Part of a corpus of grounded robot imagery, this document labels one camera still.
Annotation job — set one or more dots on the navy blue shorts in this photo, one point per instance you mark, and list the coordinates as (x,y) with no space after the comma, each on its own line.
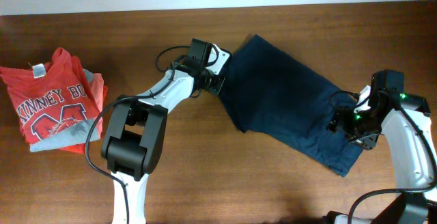
(268,91)

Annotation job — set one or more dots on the grey folded t-shirt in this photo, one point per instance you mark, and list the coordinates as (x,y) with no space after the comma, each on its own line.
(64,118)

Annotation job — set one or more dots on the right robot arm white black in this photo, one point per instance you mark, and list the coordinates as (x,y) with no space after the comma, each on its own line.
(383,108)

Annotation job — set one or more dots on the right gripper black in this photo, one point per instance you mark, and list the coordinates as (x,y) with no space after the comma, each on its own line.
(340,122)

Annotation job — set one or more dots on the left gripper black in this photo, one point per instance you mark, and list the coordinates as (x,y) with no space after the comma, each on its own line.
(218,85)

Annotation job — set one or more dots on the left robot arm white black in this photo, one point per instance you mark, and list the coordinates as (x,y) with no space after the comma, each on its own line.
(135,134)

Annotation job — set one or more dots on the red printed t-shirt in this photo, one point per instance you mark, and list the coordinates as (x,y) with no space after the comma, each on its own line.
(26,85)

